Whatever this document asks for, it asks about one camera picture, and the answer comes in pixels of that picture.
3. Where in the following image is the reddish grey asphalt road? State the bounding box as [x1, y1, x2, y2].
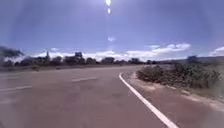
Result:
[0, 65, 224, 128]

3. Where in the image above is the dry grass and scrub verge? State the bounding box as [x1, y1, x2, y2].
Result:
[134, 56, 224, 101]

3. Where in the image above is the row of dark trees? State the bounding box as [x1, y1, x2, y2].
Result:
[0, 45, 201, 68]

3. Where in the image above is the dark roadside sign board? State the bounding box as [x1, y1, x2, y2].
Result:
[74, 51, 83, 58]

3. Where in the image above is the pale concrete kerb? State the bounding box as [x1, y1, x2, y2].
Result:
[131, 71, 224, 113]

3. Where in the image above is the dry verge across road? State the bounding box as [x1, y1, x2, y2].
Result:
[0, 63, 134, 73]

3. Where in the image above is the white painted edge line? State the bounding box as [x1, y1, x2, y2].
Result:
[118, 71, 180, 128]

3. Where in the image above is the pale painted centre line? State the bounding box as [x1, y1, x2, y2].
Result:
[0, 76, 99, 94]

